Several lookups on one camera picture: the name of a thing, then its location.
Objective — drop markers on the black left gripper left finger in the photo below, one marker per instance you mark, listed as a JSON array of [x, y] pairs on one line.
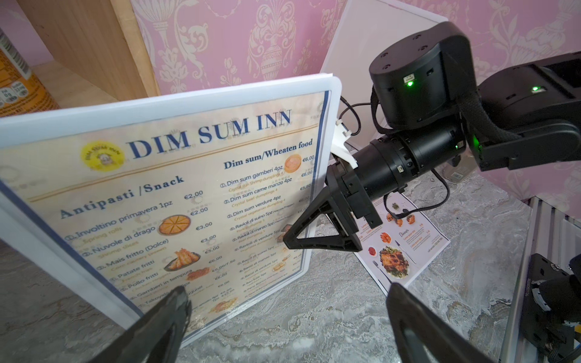
[[155, 337]]

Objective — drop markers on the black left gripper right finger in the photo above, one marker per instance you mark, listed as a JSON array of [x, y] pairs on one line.
[[419, 333]]

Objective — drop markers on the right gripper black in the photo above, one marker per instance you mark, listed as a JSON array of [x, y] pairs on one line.
[[384, 166]]

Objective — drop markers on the blue-bordered dim sum menu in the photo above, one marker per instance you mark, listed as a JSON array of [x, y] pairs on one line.
[[177, 208]]

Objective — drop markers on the white acrylic menu rack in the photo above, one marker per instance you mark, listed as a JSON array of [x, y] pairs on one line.
[[172, 181]]

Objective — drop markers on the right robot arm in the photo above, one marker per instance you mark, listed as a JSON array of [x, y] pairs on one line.
[[427, 105]]

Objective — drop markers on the pink special menu sheet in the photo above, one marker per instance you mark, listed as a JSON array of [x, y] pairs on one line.
[[398, 251]]

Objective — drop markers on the small jar with black lid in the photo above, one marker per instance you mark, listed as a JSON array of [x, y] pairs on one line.
[[461, 171]]

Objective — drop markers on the orange soda can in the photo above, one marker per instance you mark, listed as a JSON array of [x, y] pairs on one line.
[[21, 90]]

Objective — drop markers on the wooden shelf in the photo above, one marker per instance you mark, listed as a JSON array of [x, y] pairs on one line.
[[99, 56]]

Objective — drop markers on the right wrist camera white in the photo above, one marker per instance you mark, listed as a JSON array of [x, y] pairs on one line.
[[338, 148]]

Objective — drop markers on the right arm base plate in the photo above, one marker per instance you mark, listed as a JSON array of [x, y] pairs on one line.
[[551, 309]]

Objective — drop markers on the aluminium rail frame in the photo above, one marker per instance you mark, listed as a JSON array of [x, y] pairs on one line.
[[556, 236]]

